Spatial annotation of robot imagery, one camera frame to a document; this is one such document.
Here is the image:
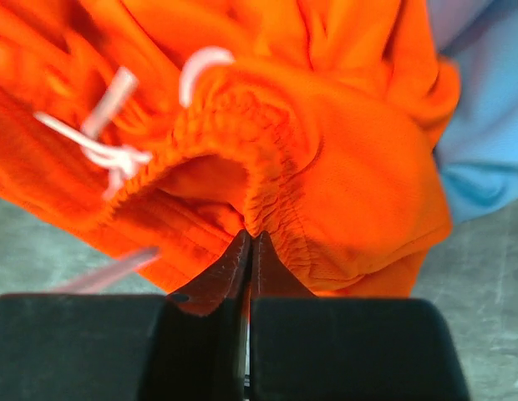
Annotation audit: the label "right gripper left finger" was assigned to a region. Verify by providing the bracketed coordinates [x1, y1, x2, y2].
[0, 231, 251, 400]

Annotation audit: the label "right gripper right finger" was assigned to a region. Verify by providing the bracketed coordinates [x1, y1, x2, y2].
[249, 233, 470, 400]

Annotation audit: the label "orange shorts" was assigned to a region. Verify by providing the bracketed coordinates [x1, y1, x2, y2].
[0, 1, 460, 297]

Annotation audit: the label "pink wire hanger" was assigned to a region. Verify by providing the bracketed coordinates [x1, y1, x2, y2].
[48, 246, 160, 295]

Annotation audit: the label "blue shorts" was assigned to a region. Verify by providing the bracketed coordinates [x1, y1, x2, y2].
[427, 0, 518, 224]

